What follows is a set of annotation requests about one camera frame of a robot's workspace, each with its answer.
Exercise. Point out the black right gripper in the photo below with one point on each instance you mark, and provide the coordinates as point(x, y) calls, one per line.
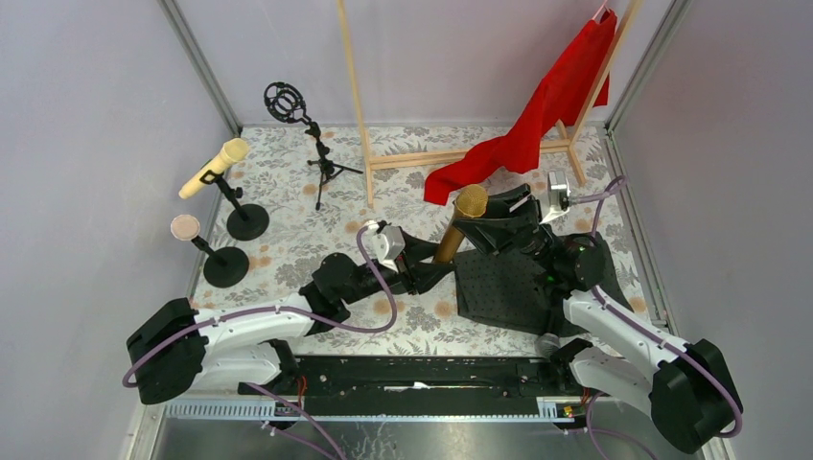
point(520, 220)

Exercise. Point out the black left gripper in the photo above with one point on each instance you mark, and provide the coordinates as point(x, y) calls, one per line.
point(409, 266)

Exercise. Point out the black round-base mic stand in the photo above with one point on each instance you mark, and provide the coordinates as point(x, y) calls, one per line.
point(224, 267)

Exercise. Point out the cream yellow microphone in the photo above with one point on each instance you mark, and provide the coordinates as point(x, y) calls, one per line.
point(231, 153)

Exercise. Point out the pink microphone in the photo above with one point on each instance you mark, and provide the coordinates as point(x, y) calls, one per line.
point(185, 227)

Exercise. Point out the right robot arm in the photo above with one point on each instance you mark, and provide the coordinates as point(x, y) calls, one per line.
point(686, 389)

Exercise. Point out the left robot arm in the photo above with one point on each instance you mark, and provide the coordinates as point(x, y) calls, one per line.
point(181, 349)

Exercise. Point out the dark perforated foam mat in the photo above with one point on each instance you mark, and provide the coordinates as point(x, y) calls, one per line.
point(518, 292)

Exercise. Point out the red cloth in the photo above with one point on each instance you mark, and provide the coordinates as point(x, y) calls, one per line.
point(558, 97)

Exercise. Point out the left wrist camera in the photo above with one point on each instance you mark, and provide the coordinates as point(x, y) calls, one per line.
point(387, 242)

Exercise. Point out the wooden rack frame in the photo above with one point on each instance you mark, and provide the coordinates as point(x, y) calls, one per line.
point(565, 143)

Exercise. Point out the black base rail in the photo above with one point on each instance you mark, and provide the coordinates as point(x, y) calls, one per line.
point(442, 379)

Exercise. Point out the grey slotted cable duct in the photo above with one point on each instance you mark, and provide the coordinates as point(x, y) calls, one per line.
point(533, 410)

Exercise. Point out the black tripod shock-mount stand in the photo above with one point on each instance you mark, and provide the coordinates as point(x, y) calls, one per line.
point(285, 104)

